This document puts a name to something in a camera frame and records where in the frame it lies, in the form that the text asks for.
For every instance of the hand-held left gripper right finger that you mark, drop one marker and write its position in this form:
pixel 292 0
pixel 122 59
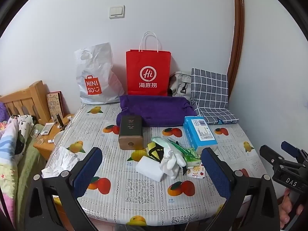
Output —
pixel 214 173

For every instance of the dark brown box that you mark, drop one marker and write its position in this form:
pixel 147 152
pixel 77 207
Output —
pixel 131 130

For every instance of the patterned book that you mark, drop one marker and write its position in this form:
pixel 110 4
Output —
pixel 54 105

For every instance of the green bed sheet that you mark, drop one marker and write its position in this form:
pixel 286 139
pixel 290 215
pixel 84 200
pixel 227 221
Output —
pixel 28 163

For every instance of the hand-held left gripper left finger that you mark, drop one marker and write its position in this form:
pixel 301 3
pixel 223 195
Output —
pixel 89 170

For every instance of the white plastic shopping bag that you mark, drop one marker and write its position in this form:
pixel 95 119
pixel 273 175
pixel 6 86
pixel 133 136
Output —
pixel 96 65

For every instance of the green label packet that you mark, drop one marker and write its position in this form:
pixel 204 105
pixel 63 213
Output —
pixel 184 150

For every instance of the grey checked cloth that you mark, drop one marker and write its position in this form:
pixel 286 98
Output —
pixel 209 89

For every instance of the white sponge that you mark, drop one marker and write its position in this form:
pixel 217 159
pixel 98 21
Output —
pixel 149 168

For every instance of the crumpled white tissue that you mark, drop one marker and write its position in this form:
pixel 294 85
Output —
pixel 61 158

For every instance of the person's right hand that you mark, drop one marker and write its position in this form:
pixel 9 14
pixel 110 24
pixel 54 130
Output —
pixel 284 207

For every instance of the green tissue pack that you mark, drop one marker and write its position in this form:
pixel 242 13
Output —
pixel 192 162

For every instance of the grey canvas bag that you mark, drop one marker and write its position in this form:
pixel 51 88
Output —
pixel 176 81

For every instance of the purple towel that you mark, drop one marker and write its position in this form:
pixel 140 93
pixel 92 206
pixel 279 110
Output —
pixel 158 113

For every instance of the fruit print wipe packet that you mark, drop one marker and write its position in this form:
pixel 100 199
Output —
pixel 196 172

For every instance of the wooden headboard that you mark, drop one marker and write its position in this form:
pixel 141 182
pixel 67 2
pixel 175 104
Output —
pixel 36 98

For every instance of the brown wooden door frame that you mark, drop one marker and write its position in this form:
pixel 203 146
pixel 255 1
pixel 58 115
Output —
pixel 238 28

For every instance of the white bowl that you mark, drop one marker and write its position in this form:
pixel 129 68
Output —
pixel 59 139

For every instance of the red paper bag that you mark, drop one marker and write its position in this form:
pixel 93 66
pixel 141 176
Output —
pixel 149 60

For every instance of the dark bottle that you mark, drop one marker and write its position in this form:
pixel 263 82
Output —
pixel 59 120

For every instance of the wooden nightstand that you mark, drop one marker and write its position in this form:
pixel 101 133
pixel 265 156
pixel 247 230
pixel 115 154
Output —
pixel 45 146

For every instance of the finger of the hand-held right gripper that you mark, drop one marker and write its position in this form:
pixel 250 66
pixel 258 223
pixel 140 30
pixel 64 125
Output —
pixel 296 152
pixel 270 156

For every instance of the white light switch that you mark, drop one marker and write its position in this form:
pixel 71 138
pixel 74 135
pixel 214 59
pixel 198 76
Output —
pixel 117 11

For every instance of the blue tissue box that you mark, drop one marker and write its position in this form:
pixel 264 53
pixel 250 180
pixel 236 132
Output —
pixel 199 134

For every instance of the clear glass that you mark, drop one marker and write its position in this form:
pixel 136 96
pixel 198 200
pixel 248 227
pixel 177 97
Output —
pixel 37 137

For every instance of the fruit print tablecloth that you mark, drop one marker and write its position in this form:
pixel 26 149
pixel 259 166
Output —
pixel 134 197

